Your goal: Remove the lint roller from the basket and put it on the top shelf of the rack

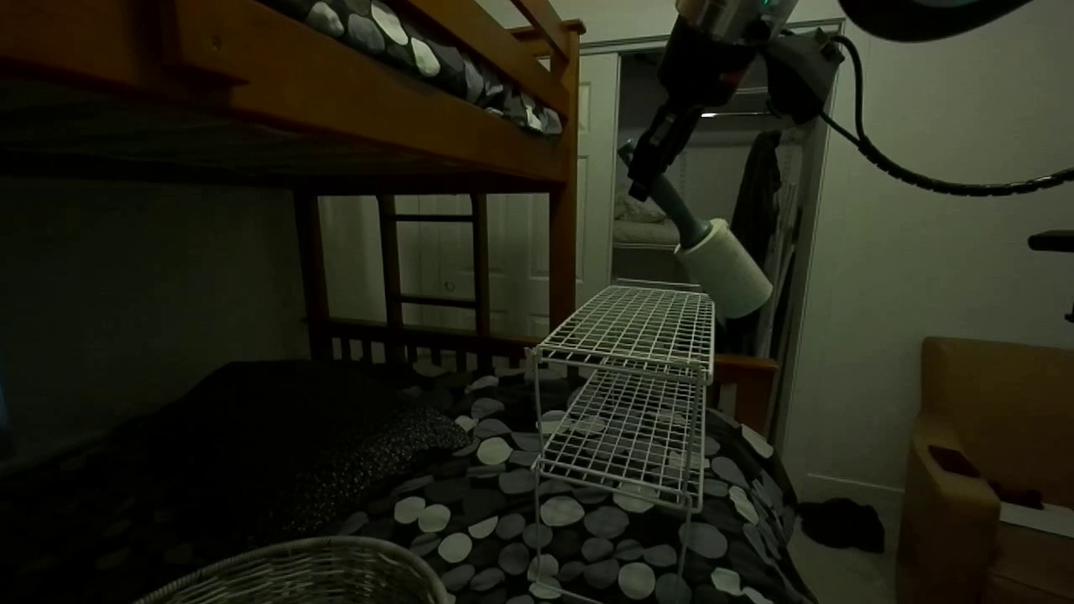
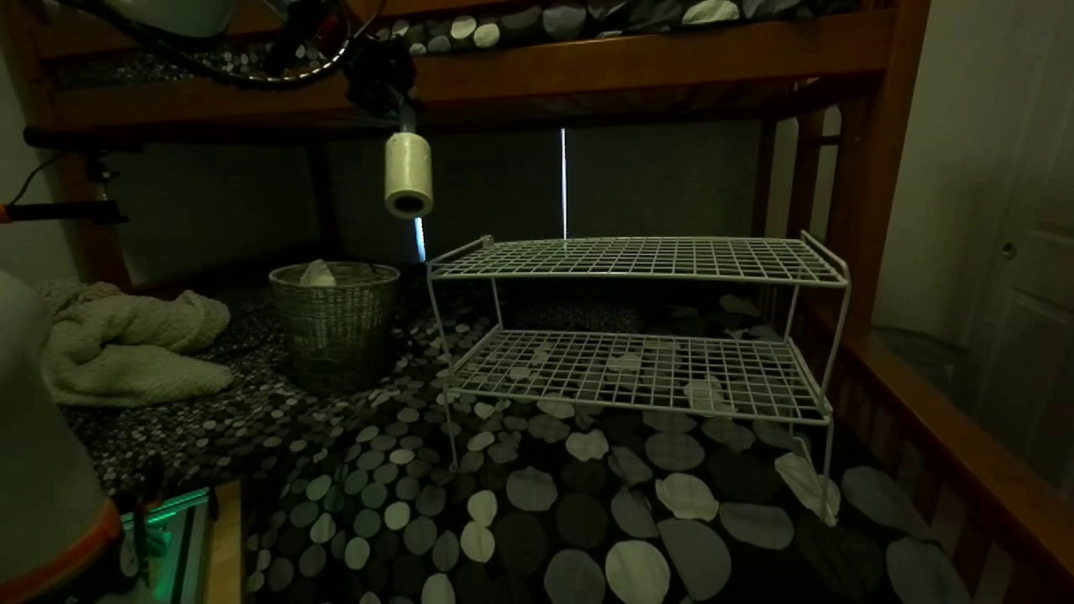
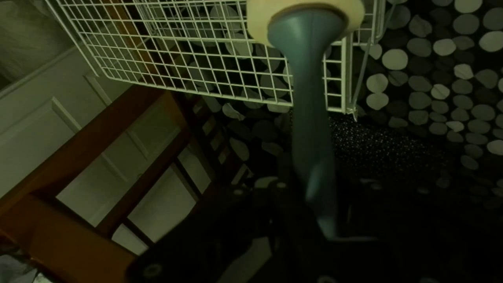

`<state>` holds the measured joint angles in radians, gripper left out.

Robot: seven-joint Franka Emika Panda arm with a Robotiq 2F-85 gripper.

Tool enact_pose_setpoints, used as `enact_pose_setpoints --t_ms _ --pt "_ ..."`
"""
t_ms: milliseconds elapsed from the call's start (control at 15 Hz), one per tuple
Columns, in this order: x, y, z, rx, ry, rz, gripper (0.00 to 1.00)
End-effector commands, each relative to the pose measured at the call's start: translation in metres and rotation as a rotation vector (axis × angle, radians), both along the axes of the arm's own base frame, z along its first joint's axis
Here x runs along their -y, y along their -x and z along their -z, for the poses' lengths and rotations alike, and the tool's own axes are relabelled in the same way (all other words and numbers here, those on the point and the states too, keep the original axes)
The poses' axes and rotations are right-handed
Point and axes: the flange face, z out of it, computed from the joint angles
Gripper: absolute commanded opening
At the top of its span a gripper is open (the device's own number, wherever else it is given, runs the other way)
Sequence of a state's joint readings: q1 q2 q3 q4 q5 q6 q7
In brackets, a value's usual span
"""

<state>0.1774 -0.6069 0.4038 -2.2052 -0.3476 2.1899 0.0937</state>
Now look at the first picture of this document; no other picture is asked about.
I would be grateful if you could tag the dark robot gripper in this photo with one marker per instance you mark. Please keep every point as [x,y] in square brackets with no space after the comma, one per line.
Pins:
[707,67]

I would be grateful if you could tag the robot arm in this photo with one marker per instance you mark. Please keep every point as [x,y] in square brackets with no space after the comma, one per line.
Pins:
[732,11]

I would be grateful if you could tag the woven wicker basket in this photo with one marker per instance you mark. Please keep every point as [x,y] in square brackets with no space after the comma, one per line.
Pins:
[302,574]

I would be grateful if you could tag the small wooden side table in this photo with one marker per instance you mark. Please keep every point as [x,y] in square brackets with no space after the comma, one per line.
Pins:
[745,389]

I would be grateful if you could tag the dotted bunk mattress bedding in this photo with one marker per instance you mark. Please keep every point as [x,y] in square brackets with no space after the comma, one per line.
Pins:
[392,29]

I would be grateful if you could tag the black round lamp head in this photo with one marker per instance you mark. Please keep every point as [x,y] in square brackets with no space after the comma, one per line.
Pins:
[929,14]

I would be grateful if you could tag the dotted grey bedspread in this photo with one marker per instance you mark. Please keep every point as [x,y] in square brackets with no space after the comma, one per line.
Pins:
[581,559]

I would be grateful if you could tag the black horizontal bar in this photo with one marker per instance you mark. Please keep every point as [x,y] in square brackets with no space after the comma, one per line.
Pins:
[1054,240]

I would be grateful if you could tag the black clothing heap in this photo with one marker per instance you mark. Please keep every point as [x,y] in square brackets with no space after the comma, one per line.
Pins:
[841,525]

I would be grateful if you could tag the dark speckled blanket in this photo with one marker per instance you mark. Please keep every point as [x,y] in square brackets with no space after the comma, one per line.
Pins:
[248,448]

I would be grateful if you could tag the white paper sheet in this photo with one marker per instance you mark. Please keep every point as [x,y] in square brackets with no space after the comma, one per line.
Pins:
[1041,517]

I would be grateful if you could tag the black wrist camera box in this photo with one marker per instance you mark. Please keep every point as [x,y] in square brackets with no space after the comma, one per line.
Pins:
[807,71]

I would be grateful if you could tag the wooden bunk bed frame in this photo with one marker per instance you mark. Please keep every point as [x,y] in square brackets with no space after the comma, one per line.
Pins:
[337,102]

